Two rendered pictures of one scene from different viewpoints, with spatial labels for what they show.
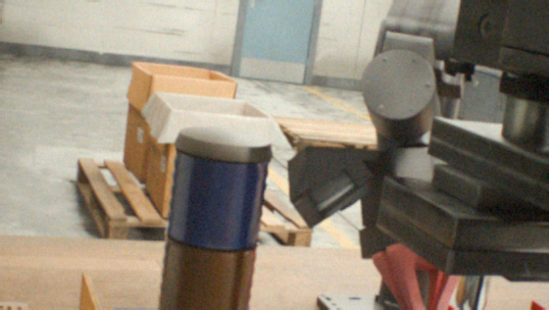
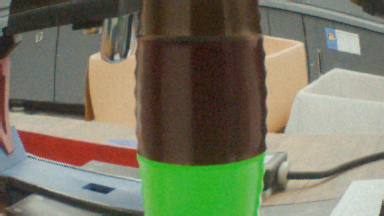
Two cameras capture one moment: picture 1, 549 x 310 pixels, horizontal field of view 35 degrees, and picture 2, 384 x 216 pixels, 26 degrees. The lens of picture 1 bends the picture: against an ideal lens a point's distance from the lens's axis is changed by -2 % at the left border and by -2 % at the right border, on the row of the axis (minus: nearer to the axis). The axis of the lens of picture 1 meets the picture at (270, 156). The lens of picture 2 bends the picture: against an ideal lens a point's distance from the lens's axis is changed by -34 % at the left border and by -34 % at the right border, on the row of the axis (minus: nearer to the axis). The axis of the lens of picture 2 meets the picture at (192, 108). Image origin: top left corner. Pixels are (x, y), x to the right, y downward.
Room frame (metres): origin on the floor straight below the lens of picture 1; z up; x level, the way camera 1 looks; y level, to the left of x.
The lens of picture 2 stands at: (0.14, 0.28, 1.16)
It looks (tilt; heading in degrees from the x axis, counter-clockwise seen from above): 11 degrees down; 309
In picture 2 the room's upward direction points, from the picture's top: 1 degrees counter-clockwise
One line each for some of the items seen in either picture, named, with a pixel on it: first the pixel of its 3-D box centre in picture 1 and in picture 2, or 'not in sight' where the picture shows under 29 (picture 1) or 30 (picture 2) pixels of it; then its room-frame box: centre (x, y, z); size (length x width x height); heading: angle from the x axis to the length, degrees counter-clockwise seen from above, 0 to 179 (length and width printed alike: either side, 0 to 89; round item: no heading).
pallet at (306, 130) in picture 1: (348, 139); not in sight; (7.40, -0.63, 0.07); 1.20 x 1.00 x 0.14; 108
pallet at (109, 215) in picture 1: (183, 201); not in sight; (4.59, 0.42, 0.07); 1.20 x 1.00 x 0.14; 20
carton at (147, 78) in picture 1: (177, 124); not in sight; (4.87, 0.53, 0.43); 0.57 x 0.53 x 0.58; 21
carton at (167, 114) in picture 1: (208, 155); not in sight; (4.29, 0.30, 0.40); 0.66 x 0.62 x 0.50; 17
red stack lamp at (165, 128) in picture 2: not in sight; (202, 90); (0.35, 0.02, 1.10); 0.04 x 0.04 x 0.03
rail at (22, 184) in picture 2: not in sight; (71, 210); (0.58, -0.14, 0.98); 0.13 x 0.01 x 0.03; 20
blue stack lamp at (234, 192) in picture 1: (218, 193); not in sight; (0.35, 0.02, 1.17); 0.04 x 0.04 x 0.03
